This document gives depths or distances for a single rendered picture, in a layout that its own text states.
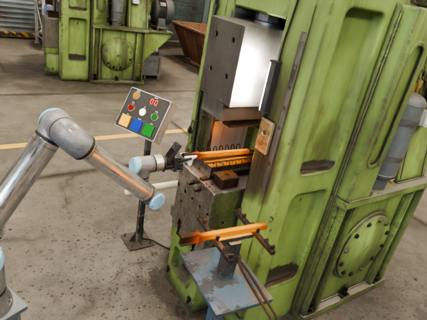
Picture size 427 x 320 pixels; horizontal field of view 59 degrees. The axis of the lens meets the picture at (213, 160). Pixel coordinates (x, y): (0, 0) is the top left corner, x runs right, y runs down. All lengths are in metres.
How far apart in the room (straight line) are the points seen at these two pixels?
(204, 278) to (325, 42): 1.18
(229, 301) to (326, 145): 0.95
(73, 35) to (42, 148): 5.15
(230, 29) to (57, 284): 1.91
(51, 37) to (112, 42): 0.95
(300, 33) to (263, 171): 0.69
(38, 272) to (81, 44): 4.59
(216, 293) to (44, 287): 1.33
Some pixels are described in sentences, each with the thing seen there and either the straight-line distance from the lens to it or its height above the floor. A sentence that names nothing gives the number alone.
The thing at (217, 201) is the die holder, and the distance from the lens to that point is 2.07.
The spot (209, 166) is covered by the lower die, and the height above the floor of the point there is 0.99.
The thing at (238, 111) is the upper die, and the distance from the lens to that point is 2.05.
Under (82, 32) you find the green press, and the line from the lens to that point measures 6.74.
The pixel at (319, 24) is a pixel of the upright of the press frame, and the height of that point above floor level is 1.84.
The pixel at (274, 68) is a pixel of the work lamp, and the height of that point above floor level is 1.61.
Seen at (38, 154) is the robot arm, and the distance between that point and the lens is 1.67.
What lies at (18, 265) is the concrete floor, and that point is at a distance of 2.94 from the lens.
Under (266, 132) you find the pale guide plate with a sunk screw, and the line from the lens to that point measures 1.91.
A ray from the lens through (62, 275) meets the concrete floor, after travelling 2.82.
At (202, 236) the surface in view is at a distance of 1.62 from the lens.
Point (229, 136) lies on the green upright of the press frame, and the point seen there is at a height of 1.05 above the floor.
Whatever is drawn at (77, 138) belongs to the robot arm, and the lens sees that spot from 1.56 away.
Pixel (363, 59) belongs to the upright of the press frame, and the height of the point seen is 1.71.
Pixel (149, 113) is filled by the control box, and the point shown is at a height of 1.10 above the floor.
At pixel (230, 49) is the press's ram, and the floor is 1.64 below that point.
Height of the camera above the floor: 1.94
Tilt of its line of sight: 25 degrees down
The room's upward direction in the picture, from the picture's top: 11 degrees clockwise
